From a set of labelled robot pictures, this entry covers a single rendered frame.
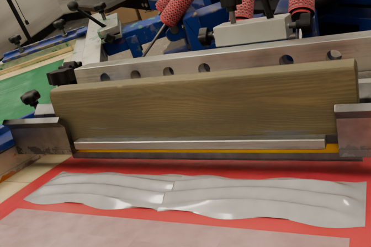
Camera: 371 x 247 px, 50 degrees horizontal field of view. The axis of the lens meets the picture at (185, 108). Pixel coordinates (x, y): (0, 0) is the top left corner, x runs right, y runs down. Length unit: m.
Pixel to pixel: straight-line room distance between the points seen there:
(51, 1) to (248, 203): 5.70
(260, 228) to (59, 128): 0.29
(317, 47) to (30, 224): 0.44
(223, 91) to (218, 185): 0.09
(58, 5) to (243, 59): 5.50
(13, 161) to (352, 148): 0.42
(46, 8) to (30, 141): 5.34
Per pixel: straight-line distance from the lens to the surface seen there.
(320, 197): 0.37
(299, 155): 0.43
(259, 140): 0.40
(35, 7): 5.74
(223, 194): 0.39
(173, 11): 1.07
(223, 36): 0.71
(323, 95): 0.39
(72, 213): 0.44
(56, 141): 0.54
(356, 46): 0.62
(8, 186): 0.56
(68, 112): 0.52
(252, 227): 0.35
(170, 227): 0.37
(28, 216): 0.46
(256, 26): 0.69
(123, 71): 0.75
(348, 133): 0.39
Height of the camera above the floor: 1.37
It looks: 30 degrees down
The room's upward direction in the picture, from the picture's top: 19 degrees counter-clockwise
